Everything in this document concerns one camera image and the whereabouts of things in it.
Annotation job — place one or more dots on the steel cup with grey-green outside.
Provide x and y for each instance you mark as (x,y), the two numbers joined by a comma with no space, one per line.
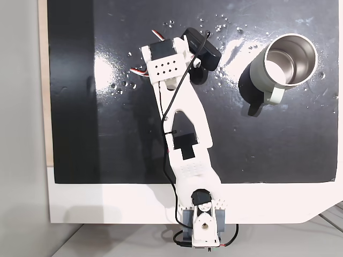
(257,72)

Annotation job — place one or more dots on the black glossy mat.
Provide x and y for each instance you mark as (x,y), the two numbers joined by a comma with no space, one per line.
(268,150)

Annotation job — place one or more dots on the grey-blue table clamp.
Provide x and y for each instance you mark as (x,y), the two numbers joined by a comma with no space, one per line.
(222,222)

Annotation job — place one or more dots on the black camera box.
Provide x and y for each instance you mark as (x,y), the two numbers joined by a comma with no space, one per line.
(203,51)

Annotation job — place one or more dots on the grey metal frame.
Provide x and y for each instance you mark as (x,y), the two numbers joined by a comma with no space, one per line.
(335,217)

